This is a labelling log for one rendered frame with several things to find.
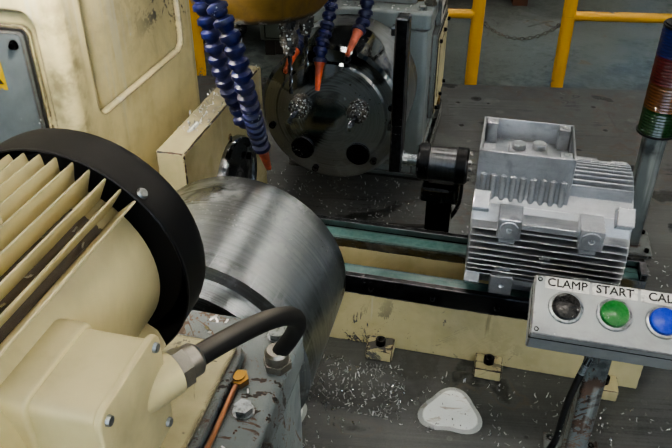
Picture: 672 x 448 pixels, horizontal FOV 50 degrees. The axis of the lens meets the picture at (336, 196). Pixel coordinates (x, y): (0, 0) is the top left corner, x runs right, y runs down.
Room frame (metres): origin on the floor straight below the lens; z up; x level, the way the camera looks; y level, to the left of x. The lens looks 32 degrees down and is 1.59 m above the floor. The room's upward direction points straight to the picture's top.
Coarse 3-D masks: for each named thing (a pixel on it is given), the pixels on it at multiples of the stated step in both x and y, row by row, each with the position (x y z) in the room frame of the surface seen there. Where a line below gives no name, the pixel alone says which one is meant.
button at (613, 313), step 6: (612, 300) 0.59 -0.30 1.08; (606, 306) 0.59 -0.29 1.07; (612, 306) 0.59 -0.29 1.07; (618, 306) 0.59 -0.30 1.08; (624, 306) 0.59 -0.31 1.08; (600, 312) 0.58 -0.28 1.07; (606, 312) 0.58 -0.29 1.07; (612, 312) 0.58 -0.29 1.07; (618, 312) 0.58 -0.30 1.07; (624, 312) 0.58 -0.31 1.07; (606, 318) 0.58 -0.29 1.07; (612, 318) 0.58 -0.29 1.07; (618, 318) 0.57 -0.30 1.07; (624, 318) 0.57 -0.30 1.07; (606, 324) 0.57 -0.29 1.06; (612, 324) 0.57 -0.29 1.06; (618, 324) 0.57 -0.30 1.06; (624, 324) 0.57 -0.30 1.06
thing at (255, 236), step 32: (192, 192) 0.69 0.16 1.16; (224, 192) 0.67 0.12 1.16; (256, 192) 0.68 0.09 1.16; (224, 224) 0.61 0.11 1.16; (256, 224) 0.62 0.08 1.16; (288, 224) 0.64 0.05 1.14; (320, 224) 0.68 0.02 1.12; (224, 256) 0.56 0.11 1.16; (256, 256) 0.58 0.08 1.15; (288, 256) 0.60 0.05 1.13; (320, 256) 0.63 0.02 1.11; (224, 288) 0.53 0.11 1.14; (256, 288) 0.54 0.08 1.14; (288, 288) 0.56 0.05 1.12; (320, 288) 0.60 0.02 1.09; (320, 320) 0.57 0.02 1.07; (320, 352) 0.56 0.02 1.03
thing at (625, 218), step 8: (480, 192) 0.79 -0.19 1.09; (488, 192) 0.79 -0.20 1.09; (480, 200) 0.78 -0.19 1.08; (488, 200) 0.78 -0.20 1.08; (472, 208) 0.79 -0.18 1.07; (480, 208) 0.78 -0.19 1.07; (488, 208) 0.78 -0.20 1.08; (624, 208) 0.75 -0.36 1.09; (616, 216) 0.75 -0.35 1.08; (624, 216) 0.74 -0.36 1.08; (632, 216) 0.74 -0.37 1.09; (616, 224) 0.74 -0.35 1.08; (624, 224) 0.74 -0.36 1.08; (632, 224) 0.74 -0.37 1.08; (464, 272) 0.79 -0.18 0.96; (472, 272) 0.79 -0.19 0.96; (464, 280) 0.78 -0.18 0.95; (472, 280) 0.78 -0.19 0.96
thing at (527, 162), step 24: (504, 120) 0.89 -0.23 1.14; (480, 144) 0.82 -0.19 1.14; (504, 144) 0.88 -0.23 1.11; (528, 144) 0.85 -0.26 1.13; (552, 144) 0.88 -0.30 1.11; (480, 168) 0.81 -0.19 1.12; (504, 168) 0.80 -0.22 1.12; (528, 168) 0.79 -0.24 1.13; (552, 168) 0.78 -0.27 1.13; (504, 192) 0.80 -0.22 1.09; (528, 192) 0.79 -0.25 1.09; (552, 192) 0.78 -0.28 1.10
